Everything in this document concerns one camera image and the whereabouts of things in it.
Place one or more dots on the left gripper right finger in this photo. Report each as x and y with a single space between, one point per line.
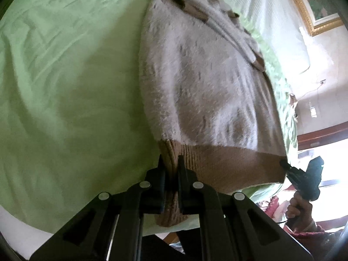
195 197

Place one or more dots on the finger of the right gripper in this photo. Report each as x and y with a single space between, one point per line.
285 165

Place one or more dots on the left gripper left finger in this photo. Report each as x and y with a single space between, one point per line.
128 210

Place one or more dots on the beige fuzzy sweater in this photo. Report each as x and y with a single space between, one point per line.
208 99

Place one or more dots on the person's right hand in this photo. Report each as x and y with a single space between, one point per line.
300 210

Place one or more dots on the pink cloth at bedside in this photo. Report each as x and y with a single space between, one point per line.
274 209

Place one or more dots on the light green bed sheet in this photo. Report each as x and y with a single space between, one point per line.
72 113

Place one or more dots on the white striped duvet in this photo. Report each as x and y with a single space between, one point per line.
278 24

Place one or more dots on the gold framed wall picture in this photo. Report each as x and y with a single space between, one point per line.
319 16

